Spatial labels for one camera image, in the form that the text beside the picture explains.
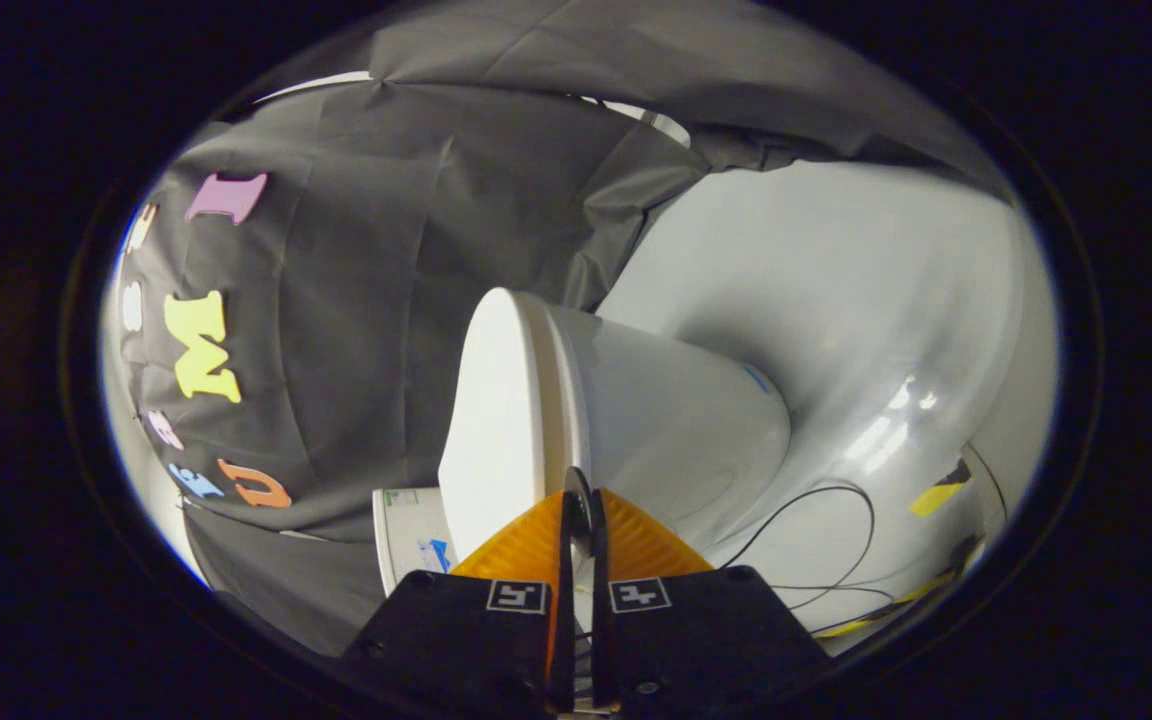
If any yellow black floor tape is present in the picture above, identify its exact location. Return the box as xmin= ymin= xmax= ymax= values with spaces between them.
xmin=909 ymin=458 xmax=974 ymax=518

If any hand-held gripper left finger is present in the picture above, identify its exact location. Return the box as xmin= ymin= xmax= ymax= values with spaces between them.
xmin=336 ymin=488 xmax=577 ymax=716

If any yellow floor tape strip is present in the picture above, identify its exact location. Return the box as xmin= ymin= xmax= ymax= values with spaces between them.
xmin=814 ymin=568 xmax=962 ymax=641

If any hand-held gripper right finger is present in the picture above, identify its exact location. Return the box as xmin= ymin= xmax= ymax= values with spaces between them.
xmin=591 ymin=488 xmax=832 ymax=716

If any white toilet tank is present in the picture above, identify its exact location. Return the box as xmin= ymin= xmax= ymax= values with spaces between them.
xmin=372 ymin=487 xmax=459 ymax=597

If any black backdrop cloth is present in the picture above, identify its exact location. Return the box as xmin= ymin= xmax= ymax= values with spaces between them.
xmin=116 ymin=0 xmax=1017 ymax=661

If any thin black cable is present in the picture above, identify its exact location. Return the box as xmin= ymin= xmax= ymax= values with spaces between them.
xmin=716 ymin=483 xmax=897 ymax=613

